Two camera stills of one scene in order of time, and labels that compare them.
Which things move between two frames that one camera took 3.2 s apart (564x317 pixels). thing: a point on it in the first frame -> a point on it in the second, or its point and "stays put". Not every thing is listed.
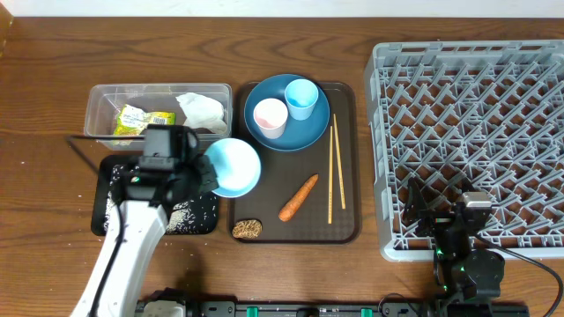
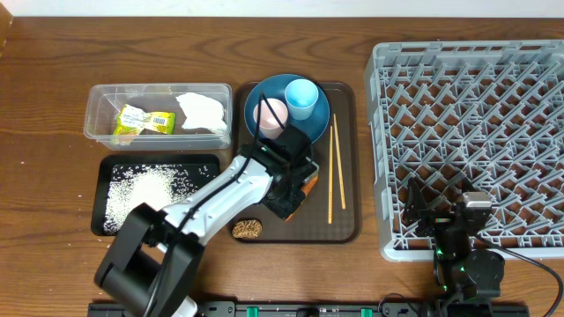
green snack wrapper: [132, 121] stays put
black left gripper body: [199, 172] -> [290, 194]
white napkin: [203, 113] stays put
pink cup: [270, 115] stays put
